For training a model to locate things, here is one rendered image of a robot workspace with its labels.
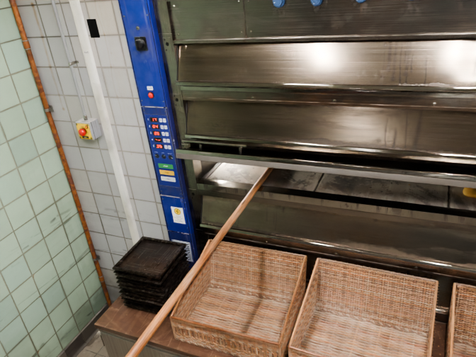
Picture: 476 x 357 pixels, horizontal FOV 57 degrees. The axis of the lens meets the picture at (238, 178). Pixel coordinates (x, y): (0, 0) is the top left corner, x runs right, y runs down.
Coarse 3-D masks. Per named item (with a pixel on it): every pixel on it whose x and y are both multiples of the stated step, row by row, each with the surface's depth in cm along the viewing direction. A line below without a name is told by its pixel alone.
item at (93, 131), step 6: (78, 120) 232; (84, 120) 231; (90, 120) 230; (96, 120) 232; (78, 126) 231; (84, 126) 229; (90, 126) 229; (96, 126) 233; (78, 132) 234; (90, 132) 230; (96, 132) 233; (84, 138) 234; (90, 138) 232
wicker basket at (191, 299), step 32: (224, 256) 236; (256, 256) 228; (288, 256) 221; (192, 288) 224; (224, 288) 240; (256, 288) 232; (192, 320) 202; (224, 320) 219; (256, 320) 217; (288, 320) 196; (224, 352) 203; (256, 352) 194
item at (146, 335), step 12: (264, 180) 219; (252, 192) 207; (240, 204) 198; (228, 228) 184; (216, 240) 176; (204, 252) 170; (192, 276) 159; (180, 288) 153; (168, 300) 148; (168, 312) 145; (156, 324) 140; (144, 336) 135; (132, 348) 132
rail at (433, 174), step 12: (216, 156) 195; (228, 156) 193; (240, 156) 190; (252, 156) 188; (264, 156) 187; (336, 168) 174; (348, 168) 172; (360, 168) 170; (372, 168) 168; (384, 168) 166; (396, 168) 166; (468, 180) 155
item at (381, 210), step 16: (224, 192) 222; (240, 192) 218; (256, 192) 214; (272, 192) 210; (288, 192) 209; (304, 192) 207; (320, 192) 206; (352, 208) 196; (368, 208) 193; (384, 208) 190; (400, 208) 187; (416, 208) 186; (432, 208) 185; (448, 208) 183; (464, 224) 179
